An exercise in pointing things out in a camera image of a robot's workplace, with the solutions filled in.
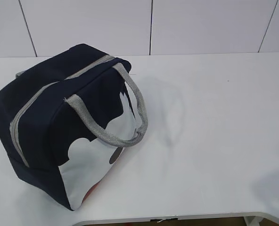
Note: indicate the navy blue lunch bag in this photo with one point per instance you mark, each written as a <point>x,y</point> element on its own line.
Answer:
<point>65,121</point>

